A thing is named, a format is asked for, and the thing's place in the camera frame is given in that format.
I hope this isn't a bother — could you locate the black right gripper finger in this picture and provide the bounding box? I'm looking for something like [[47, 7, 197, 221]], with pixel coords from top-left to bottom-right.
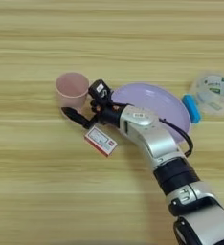
[[90, 100, 101, 114], [60, 106, 99, 130]]

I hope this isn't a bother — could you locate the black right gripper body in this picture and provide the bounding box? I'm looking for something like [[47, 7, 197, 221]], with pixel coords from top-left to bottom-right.
[[90, 99, 126, 128]]

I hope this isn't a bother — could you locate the pink plastic cup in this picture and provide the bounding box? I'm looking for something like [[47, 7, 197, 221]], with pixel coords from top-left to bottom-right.
[[56, 72, 90, 112]]

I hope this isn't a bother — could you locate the small red white box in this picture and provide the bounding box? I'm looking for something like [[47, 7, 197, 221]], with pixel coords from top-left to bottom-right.
[[83, 125, 119, 158]]

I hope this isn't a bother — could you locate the small black white-labelled box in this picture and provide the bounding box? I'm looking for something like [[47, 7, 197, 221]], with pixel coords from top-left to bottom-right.
[[87, 78, 113, 103]]

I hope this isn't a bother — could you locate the purple round plate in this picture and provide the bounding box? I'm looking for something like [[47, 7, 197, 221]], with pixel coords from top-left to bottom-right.
[[111, 82, 192, 145]]

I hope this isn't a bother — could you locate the blue rectangular block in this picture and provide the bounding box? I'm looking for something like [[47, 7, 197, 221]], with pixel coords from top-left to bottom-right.
[[181, 94, 202, 124]]

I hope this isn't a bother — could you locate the clear tape roll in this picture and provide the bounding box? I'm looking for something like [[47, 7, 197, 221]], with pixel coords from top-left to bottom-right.
[[190, 72, 224, 117]]

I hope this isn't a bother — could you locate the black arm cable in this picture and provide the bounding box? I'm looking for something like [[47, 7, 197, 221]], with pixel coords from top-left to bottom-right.
[[158, 118, 194, 158]]

